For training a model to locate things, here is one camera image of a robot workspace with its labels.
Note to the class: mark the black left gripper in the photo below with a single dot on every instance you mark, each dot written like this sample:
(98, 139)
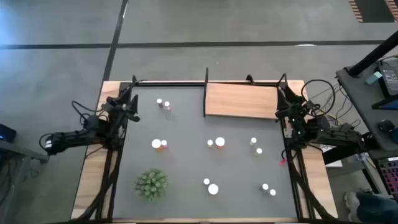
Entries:
(118, 109)

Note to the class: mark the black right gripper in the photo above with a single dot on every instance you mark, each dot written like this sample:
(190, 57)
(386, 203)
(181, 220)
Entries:
(297, 110)

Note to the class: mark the small pink pill bottle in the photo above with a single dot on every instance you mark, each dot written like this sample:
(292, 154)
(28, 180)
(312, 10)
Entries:
(164, 143)
(167, 104)

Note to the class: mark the large orange pill bottle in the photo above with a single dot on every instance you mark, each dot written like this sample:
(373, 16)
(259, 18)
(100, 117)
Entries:
(156, 143)
(220, 142)
(213, 189)

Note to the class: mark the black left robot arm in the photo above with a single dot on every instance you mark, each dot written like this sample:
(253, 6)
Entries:
(71, 138)

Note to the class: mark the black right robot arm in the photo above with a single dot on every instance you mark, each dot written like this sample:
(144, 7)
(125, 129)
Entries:
(335, 137)

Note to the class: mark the wooden shelf board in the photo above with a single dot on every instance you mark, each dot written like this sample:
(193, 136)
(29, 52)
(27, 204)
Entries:
(241, 101)

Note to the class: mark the red paper tag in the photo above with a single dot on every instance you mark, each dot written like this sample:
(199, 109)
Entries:
(282, 162)

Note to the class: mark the artificial green potted plant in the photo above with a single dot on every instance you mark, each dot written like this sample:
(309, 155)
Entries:
(151, 184)

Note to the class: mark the white paper sheet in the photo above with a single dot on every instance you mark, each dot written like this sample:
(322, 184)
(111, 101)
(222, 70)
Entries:
(334, 163)

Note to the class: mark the grey side desk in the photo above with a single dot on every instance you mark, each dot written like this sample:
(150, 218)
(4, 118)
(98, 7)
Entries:
(18, 151)
(363, 102)

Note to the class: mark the teal small box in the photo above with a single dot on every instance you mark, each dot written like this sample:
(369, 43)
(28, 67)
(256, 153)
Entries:
(373, 77)

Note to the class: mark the dark tablet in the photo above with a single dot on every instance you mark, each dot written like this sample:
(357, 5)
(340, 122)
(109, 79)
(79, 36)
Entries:
(385, 104)

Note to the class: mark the black computer mouse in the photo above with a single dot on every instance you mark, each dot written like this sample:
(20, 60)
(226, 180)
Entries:
(385, 125)

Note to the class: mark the black pole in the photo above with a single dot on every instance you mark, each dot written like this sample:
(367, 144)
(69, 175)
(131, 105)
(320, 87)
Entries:
(373, 56)

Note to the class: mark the black power adapter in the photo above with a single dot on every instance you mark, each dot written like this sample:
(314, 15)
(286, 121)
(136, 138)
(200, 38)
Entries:
(389, 79)

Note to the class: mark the person's shoe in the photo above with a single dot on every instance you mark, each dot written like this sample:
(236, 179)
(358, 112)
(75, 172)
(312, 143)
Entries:
(351, 202)

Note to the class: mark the keyboard with colourful keys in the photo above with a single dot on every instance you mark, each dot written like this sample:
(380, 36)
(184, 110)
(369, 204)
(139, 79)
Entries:
(389, 172)

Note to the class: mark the black device with blue light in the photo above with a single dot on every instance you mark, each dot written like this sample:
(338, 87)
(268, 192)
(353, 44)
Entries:
(6, 133)

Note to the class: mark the dark rug with striped border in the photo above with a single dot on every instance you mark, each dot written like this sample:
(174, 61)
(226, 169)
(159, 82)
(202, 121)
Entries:
(373, 11)

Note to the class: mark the person's leg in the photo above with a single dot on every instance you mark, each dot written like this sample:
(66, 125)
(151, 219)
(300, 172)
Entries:
(377, 208)

